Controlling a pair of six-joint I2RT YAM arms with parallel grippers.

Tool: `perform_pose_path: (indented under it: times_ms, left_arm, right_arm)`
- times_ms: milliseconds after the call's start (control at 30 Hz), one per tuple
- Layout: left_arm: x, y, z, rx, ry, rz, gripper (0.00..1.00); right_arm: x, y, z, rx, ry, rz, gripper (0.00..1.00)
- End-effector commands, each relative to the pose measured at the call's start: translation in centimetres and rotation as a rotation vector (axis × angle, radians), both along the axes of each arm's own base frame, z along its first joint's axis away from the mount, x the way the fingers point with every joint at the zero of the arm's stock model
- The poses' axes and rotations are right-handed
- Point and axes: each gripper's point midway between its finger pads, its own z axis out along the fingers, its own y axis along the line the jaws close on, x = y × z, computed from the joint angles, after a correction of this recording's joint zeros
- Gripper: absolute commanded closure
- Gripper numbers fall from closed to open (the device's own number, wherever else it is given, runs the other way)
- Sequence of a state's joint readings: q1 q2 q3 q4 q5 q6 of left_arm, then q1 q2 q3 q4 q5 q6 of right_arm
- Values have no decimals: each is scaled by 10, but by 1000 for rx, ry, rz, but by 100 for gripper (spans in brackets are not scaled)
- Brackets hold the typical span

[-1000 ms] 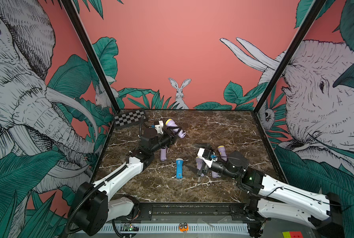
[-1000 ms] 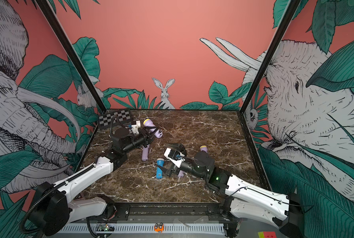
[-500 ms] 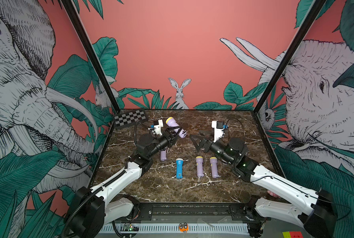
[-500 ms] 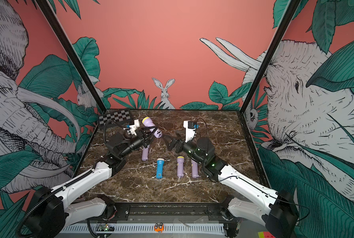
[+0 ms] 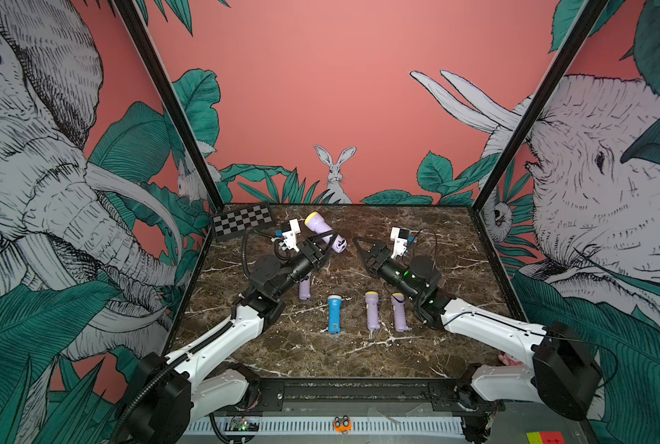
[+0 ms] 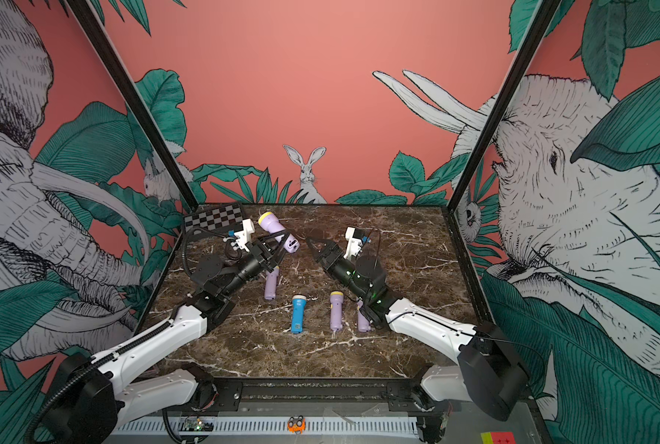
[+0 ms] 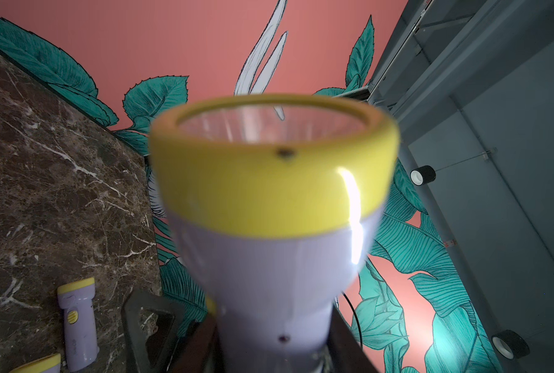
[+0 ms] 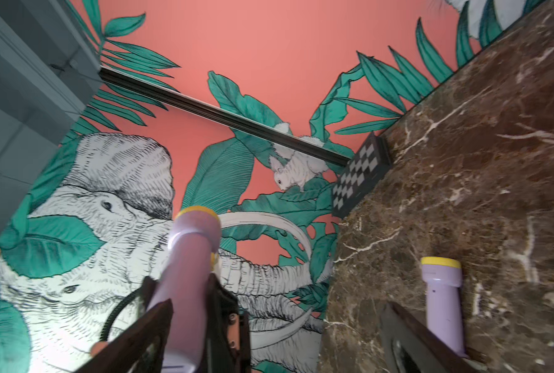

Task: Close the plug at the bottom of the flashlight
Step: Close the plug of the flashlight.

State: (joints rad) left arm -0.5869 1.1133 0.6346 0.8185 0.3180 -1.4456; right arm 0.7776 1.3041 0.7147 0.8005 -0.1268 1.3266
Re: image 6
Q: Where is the blue flashlight white head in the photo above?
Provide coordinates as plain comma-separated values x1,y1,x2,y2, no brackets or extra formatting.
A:
291,295,307,334

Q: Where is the green circuit board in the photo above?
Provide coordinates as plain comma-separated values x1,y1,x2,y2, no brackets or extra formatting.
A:
180,417,214,434

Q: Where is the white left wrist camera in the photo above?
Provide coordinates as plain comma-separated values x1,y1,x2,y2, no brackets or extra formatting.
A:
224,218,255,253

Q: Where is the black left corner frame post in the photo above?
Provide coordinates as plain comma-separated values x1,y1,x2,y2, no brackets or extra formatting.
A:
66,0,200,210

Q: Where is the black right corner frame post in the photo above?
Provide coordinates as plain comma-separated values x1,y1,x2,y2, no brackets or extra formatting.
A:
448,0,560,213

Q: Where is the black corner frame post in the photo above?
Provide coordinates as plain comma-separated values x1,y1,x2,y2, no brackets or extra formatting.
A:
66,0,200,210
448,0,560,213

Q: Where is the purple flashlight yellow head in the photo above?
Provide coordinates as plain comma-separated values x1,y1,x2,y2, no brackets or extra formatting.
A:
259,211,299,253

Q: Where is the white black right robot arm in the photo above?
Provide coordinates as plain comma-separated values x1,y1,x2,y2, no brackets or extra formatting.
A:
307,237,530,422

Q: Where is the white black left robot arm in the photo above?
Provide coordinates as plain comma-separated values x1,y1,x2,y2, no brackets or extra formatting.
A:
24,229,298,443

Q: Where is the orange round clip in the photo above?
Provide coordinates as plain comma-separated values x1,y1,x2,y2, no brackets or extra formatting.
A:
287,416,307,434

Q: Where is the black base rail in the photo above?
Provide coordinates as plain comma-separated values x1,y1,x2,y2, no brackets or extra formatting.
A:
200,377,453,416

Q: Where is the black corrugated left cable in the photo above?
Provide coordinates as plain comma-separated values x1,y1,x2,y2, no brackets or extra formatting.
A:
23,318,178,444

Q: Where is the black white checkerboard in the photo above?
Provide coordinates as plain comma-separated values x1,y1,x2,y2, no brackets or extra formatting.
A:
184,203,247,231

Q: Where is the white slotted cable duct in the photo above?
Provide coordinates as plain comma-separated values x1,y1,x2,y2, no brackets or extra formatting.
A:
113,416,419,438

